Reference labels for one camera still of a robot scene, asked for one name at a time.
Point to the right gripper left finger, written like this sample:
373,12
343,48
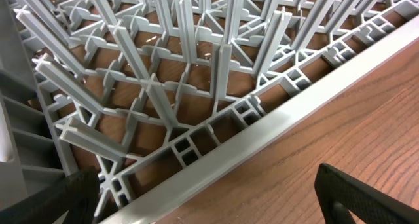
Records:
76,196

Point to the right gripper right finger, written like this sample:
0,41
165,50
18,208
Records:
341,196

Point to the grey dishwasher rack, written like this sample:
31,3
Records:
164,97

